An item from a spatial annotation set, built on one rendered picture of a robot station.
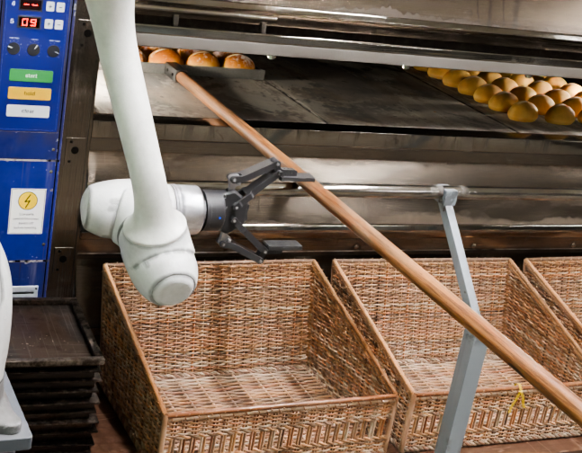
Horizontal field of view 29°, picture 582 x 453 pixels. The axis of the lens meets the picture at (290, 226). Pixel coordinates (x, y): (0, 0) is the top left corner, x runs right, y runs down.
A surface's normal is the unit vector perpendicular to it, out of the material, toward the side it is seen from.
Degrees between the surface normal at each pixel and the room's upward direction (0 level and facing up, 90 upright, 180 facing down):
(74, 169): 90
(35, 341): 0
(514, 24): 70
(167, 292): 111
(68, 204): 90
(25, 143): 90
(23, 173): 90
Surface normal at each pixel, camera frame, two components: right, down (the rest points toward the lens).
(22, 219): 0.41, 0.38
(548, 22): 0.44, 0.04
